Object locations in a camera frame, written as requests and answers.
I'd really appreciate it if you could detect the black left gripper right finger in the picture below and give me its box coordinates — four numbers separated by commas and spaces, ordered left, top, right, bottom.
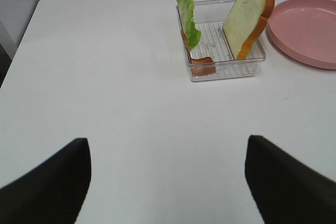
245, 135, 335, 223

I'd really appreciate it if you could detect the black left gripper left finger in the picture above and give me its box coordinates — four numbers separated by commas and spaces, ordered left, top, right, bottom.
1, 138, 91, 223

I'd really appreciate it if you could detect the bacon strip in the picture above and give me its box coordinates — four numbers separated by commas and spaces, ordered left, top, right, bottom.
181, 29, 216, 76

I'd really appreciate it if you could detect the bread slice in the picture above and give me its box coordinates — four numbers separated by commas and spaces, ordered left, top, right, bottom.
223, 0, 275, 60

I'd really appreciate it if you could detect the green lettuce leaf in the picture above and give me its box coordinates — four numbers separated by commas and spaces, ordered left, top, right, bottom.
176, 0, 202, 50

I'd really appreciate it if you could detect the clear left plastic tray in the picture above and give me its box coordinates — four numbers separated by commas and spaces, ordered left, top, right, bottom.
185, 0, 266, 82

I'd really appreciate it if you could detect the pink round plate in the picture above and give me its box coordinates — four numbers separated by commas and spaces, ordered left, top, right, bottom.
267, 0, 335, 70

